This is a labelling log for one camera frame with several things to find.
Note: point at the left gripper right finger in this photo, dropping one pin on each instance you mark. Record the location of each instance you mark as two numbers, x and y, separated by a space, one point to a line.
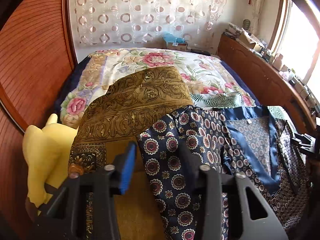
250 216

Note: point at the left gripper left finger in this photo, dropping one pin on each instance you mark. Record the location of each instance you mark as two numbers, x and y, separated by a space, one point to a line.
64 216

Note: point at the navy medallion patterned garment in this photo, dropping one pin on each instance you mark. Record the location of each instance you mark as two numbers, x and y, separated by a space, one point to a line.
251 140

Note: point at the long wooden cabinet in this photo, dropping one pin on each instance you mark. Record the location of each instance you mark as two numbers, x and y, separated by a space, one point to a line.
266 83

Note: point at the yellow plush toy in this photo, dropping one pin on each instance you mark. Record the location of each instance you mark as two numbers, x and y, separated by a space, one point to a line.
46 152

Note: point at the pink bottle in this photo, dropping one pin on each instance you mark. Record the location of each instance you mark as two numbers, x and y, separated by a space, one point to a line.
278 62

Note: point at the green leaf print cloth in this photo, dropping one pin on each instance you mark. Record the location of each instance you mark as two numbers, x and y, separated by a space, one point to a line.
224 100

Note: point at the floral quilt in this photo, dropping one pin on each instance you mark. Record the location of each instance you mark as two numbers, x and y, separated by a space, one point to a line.
202 74

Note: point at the gold patterned blanket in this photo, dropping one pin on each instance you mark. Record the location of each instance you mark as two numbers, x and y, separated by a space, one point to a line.
130 106

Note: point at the open cardboard box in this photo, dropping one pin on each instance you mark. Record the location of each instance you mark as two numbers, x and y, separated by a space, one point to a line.
252 42

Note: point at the cardboard box blue contents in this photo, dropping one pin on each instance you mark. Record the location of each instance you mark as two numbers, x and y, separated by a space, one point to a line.
174 43

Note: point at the wooden wardrobe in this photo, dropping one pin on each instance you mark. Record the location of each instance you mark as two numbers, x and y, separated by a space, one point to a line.
37 56

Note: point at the white circle pattern curtain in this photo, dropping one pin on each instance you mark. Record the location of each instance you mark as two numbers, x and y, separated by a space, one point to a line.
140 22

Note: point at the window frame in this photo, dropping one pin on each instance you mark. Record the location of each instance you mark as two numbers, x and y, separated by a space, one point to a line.
299 44

